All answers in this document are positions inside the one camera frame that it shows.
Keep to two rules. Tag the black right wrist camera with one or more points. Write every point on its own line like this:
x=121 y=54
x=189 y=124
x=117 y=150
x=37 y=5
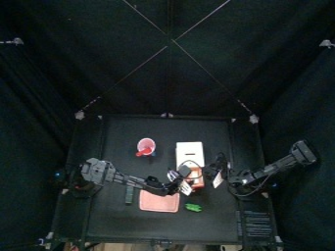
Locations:
x=214 y=166

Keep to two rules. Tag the dark grey rectangular bar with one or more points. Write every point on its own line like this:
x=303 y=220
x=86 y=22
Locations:
x=129 y=195

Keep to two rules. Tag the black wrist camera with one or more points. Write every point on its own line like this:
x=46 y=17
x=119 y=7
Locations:
x=214 y=166
x=185 y=170

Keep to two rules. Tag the black table edge clamp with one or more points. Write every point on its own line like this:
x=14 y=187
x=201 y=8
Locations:
x=162 y=242

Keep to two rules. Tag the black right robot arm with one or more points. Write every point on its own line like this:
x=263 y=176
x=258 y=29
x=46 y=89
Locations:
x=283 y=161

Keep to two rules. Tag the pink cutting board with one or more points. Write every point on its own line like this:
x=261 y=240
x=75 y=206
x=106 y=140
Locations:
x=159 y=202

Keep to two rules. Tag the pink cup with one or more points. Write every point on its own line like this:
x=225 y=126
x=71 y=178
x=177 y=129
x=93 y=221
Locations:
x=147 y=144

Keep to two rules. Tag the black vertical frame pole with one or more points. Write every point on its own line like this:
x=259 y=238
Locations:
x=169 y=81

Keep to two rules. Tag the orange block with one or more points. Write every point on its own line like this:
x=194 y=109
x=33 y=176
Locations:
x=199 y=183

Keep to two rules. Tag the grey cloth clamp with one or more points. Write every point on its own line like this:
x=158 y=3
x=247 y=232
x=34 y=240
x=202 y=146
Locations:
x=278 y=240
x=16 y=41
x=79 y=114
x=166 y=115
x=326 y=43
x=254 y=118
x=49 y=235

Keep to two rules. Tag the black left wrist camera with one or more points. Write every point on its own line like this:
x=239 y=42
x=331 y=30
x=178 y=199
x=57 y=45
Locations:
x=185 y=170

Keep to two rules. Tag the green toy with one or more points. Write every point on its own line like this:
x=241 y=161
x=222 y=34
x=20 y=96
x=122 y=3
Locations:
x=193 y=207

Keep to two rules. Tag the light wooden drawer box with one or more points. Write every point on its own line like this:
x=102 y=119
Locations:
x=190 y=150

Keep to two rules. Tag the red spoon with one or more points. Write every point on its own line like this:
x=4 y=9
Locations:
x=142 y=152

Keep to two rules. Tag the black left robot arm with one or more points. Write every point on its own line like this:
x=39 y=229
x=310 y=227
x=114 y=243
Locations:
x=101 y=171

